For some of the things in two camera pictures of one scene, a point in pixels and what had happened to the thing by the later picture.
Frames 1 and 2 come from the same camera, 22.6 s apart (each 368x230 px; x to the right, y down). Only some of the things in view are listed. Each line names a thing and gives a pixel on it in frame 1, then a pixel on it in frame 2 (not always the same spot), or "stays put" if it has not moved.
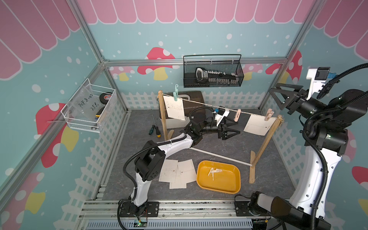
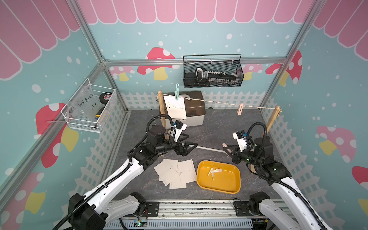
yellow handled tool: x=97 y=115 stays put
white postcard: x=186 y=173 stays put
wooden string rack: x=253 y=162 to x=278 y=111
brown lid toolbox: x=191 y=100 stays put
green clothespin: x=175 y=94 stays put
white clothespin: x=212 y=170 stays put
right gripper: x=299 y=97 to x=235 y=155
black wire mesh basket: x=202 y=71 stays put
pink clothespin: x=269 y=114 to x=225 y=145
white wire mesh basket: x=87 y=109 stays put
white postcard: x=256 y=124 to x=166 y=173
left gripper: x=220 y=132 to x=184 y=152
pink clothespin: x=237 y=115 to x=240 y=109
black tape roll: x=104 y=97 stays put
